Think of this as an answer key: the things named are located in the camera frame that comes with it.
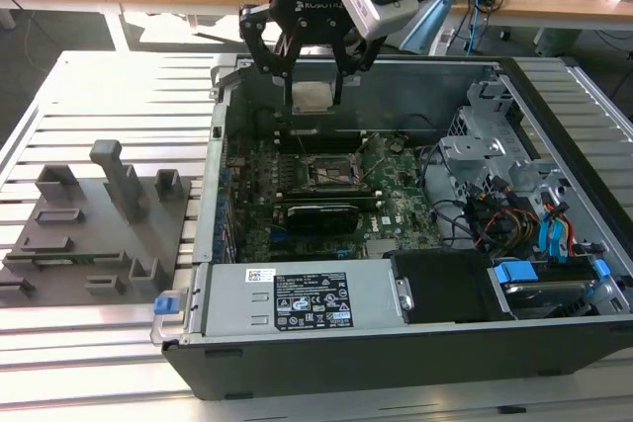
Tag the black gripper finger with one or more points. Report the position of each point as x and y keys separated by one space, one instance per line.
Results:
x=259 y=41
x=353 y=59

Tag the silver CPU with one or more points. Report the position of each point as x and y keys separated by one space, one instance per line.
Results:
x=312 y=96

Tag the CPU socket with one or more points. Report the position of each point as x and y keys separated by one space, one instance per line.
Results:
x=329 y=172

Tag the black RAM stick white label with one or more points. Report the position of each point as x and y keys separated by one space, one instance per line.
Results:
x=302 y=132

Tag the round coin cell battery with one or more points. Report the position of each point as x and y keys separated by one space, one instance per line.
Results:
x=396 y=146

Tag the green motherboard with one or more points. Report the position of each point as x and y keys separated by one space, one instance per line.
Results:
x=405 y=194

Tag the metal drive cage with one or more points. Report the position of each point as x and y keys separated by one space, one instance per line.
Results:
x=470 y=150

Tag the black graphics card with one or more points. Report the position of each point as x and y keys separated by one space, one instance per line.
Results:
x=321 y=218

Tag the silver chipset heatsink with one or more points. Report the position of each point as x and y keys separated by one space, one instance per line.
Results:
x=381 y=249

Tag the black plastic shroud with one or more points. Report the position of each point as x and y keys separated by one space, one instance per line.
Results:
x=440 y=288

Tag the grey power supply unit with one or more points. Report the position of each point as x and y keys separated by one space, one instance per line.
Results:
x=237 y=293

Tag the dark grey parts rack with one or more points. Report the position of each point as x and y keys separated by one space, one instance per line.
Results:
x=99 y=244

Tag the blue disk carrier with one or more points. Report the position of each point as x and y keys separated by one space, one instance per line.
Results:
x=515 y=274

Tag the green RAM stick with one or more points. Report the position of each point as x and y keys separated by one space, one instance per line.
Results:
x=84 y=259

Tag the blue case latch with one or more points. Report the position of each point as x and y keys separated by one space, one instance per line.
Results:
x=165 y=306

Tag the hard disk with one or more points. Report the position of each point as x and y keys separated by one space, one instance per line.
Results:
x=539 y=296

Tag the black open PC case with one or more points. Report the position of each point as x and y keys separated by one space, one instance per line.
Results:
x=395 y=362

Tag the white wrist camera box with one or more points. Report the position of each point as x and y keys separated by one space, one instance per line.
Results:
x=381 y=12

